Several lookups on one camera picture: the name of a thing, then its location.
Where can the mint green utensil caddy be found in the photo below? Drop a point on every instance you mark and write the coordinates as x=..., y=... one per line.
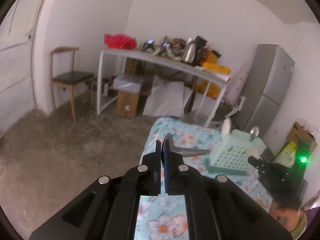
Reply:
x=230, y=154

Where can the cardboard box under table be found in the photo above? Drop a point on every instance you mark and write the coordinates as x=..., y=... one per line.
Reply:
x=127, y=104

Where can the white panel door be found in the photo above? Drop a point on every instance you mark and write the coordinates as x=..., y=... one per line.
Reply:
x=17, y=36

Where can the silver refrigerator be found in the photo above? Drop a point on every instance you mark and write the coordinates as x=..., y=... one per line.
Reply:
x=265, y=88

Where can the steel electric kettle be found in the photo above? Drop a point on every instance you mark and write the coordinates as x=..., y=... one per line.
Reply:
x=188, y=54

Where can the red plastic bag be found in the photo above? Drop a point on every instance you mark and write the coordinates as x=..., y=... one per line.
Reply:
x=120, y=41

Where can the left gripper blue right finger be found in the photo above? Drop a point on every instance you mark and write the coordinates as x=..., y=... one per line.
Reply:
x=216, y=207

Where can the yellow bag on table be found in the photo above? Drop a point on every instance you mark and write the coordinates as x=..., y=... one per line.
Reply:
x=210, y=60

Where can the cardboard box by wall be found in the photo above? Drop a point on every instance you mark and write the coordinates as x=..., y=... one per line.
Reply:
x=298, y=133

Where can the grey foil wrapped box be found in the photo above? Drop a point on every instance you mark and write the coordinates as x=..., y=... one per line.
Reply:
x=128, y=83

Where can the green rice bag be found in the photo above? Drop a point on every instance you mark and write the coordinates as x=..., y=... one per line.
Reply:
x=287, y=155

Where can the yellow bag under table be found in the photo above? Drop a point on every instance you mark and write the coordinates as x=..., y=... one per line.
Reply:
x=213, y=91

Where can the white side table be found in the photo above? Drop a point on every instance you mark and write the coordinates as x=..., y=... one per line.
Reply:
x=162, y=61

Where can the white sack under table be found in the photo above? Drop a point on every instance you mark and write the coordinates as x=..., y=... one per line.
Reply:
x=167, y=98

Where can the wooden chair black seat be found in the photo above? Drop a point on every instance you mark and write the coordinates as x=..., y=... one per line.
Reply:
x=71, y=79

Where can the steel spoon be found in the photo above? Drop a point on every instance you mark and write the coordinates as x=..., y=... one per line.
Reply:
x=254, y=132
x=184, y=152

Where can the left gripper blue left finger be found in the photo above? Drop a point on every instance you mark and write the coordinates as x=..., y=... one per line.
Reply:
x=108, y=208

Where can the pink rolled mat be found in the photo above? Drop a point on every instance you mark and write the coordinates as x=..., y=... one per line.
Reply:
x=236, y=84

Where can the person head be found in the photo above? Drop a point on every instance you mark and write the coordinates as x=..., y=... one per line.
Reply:
x=294, y=221

